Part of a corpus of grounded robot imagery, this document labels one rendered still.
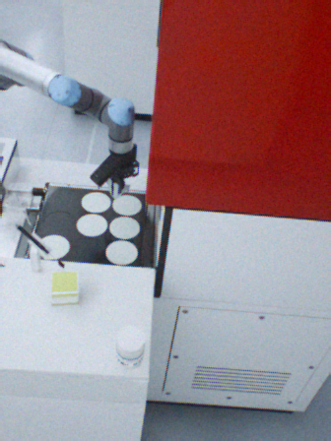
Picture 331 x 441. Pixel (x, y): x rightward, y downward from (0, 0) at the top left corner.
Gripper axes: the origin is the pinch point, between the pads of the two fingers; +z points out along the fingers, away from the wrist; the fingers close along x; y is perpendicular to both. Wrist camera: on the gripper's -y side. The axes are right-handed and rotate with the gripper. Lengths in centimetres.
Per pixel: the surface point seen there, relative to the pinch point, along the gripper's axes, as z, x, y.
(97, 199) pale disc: 7.3, 8.2, -1.1
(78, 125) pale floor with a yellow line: 97, 152, 80
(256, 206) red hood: -28, -47, 11
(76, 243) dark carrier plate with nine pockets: 7.4, -5.0, -17.8
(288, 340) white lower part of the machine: 34, -63, 30
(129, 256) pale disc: 7.3, -19.0, -7.0
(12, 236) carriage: 9.3, 10.5, -32.1
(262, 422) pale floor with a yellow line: 97, -68, 32
